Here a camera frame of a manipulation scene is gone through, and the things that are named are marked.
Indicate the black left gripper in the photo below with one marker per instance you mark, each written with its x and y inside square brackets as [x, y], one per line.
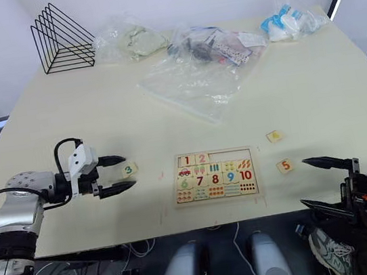
[94, 186]

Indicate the grey rounded robot leg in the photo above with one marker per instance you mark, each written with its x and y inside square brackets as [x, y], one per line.
[270, 258]
[181, 267]

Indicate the wooden tile yellow dots picture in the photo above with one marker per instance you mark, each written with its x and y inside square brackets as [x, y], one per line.
[229, 166]

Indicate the wooden tile green bars picture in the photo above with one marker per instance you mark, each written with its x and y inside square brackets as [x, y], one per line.
[214, 168]

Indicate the wooden tile pink number 2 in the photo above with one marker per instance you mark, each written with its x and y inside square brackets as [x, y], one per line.
[201, 158]

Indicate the wooden tile orange carrots picture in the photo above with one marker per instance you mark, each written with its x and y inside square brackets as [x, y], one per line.
[244, 164]

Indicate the wooden tile red car picture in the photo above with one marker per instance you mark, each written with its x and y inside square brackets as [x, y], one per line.
[184, 172]

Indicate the wooden tile ice creams picture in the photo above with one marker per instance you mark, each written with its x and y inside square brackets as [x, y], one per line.
[199, 170]

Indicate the plastic bag with blue-white packs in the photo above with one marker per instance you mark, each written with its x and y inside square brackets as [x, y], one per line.
[285, 22]

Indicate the plastic bag with mixed items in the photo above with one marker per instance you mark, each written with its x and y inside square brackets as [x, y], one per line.
[211, 46]

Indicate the plastic bag with pale cloth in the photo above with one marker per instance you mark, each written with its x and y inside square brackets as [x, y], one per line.
[141, 41]

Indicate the wooden tile seven boats picture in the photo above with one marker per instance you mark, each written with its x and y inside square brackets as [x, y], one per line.
[201, 194]

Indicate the wooden tile nine blue lines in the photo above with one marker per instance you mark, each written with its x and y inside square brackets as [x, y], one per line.
[232, 190]

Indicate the wooden tile red number 7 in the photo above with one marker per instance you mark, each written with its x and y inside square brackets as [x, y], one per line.
[200, 182]

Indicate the wooden tile ten dark dots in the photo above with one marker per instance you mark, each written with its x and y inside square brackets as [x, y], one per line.
[248, 188]

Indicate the wooden tile green number 6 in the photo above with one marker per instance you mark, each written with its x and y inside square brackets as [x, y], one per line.
[185, 184]

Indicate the grey sneaker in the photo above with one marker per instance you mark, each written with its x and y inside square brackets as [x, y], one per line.
[333, 253]

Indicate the empty clear zip bag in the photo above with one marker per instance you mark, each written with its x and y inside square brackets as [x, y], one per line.
[197, 91]

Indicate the wooden tile six apples picture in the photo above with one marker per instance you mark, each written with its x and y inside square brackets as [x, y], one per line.
[185, 196]

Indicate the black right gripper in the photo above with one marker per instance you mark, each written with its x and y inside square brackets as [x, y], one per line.
[358, 189]

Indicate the wooden tile blue number 9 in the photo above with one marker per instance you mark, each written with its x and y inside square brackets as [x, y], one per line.
[231, 177]

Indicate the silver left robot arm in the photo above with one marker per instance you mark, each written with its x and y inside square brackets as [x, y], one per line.
[13, 216]

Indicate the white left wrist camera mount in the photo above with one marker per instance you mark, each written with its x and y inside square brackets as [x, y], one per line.
[82, 158]

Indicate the wooden tile eight oranges picture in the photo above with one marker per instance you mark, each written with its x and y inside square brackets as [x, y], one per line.
[217, 192]

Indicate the wooden number puzzle board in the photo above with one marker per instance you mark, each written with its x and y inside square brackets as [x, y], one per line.
[259, 168]

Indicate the wooden tile green number 3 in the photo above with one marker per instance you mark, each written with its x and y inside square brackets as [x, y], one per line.
[129, 169]

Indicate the wooden tile orange number 5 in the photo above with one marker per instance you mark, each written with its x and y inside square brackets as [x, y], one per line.
[285, 166]

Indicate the wooden tile red number 8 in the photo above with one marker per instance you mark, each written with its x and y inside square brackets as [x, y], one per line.
[215, 179]

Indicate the wooden tile red number 1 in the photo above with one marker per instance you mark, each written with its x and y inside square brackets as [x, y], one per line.
[187, 160]

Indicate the wooden tile yellow number 4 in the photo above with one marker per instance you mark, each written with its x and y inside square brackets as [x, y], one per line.
[275, 136]

